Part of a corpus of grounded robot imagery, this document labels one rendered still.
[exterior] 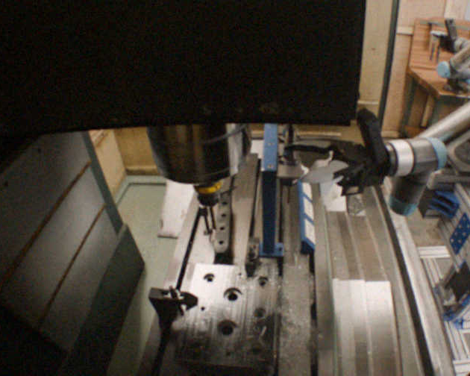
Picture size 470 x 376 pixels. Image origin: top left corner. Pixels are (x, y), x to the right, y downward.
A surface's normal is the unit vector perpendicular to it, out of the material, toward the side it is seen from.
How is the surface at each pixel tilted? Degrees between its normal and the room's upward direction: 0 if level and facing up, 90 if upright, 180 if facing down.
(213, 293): 0
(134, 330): 0
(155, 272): 0
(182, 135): 90
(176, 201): 23
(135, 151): 90
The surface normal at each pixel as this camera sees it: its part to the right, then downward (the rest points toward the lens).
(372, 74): -0.12, 0.63
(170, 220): -0.12, -0.46
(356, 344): -0.09, -0.68
